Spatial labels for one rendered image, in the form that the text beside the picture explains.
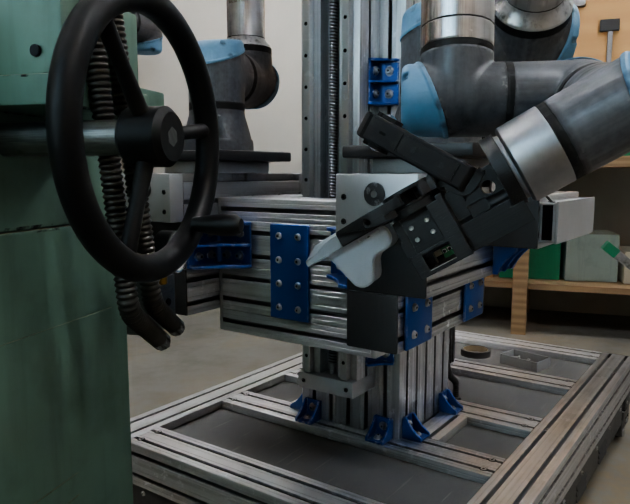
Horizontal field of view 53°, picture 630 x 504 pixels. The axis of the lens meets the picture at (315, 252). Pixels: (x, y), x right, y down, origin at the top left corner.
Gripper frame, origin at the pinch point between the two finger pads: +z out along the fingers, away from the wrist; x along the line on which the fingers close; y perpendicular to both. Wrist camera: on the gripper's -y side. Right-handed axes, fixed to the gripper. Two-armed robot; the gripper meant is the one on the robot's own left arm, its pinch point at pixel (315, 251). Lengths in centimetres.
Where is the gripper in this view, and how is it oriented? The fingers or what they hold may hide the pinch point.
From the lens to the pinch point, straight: 63.0
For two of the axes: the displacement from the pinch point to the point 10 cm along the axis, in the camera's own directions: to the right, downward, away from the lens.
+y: 4.8, 8.8, -0.5
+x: 2.8, -1.0, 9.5
